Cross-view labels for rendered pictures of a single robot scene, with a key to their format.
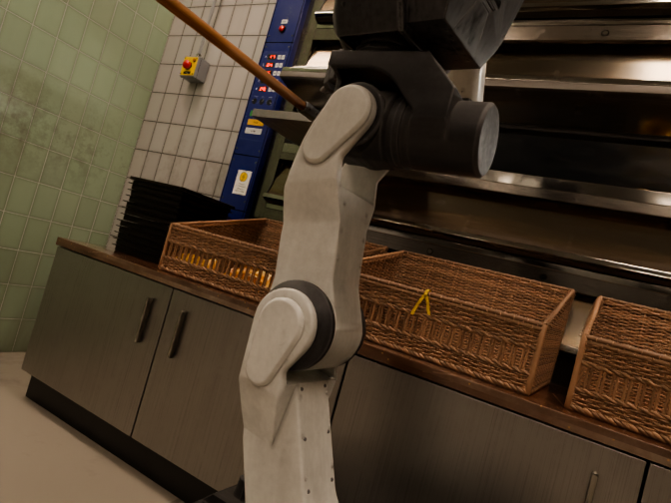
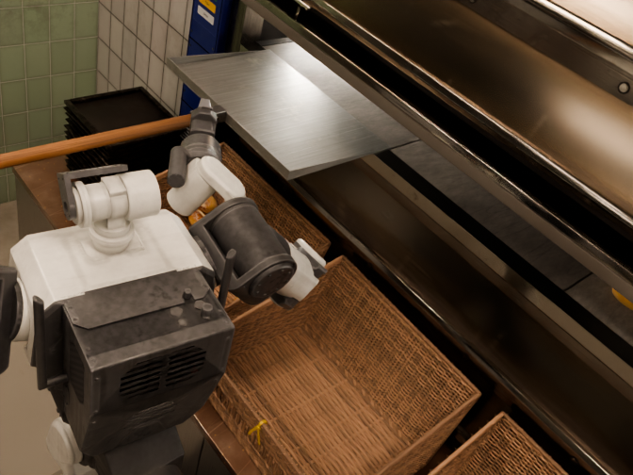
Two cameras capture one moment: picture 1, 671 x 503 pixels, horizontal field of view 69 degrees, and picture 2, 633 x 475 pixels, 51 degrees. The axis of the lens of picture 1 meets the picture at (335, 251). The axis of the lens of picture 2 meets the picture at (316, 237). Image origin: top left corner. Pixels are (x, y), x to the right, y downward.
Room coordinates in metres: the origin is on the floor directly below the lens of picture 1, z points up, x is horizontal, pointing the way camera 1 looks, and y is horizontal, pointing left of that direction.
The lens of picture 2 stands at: (0.21, -0.37, 2.09)
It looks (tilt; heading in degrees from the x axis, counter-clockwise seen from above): 39 degrees down; 9
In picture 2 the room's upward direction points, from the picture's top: 18 degrees clockwise
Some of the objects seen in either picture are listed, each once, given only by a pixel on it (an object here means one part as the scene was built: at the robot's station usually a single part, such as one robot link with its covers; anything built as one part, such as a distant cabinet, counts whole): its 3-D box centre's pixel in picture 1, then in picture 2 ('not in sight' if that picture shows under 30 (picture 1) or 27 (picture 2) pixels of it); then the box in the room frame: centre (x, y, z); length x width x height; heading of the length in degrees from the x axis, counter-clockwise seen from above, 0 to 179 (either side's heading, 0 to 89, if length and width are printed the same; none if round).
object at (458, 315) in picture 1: (449, 303); (330, 384); (1.34, -0.34, 0.72); 0.56 x 0.49 x 0.28; 59
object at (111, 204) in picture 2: not in sight; (116, 204); (0.85, 0.02, 1.47); 0.10 x 0.07 x 0.09; 143
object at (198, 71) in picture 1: (194, 69); not in sight; (2.28, 0.87, 1.46); 0.10 x 0.07 x 0.10; 61
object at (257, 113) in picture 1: (340, 137); (278, 102); (1.75, 0.09, 1.19); 0.55 x 0.36 x 0.03; 61
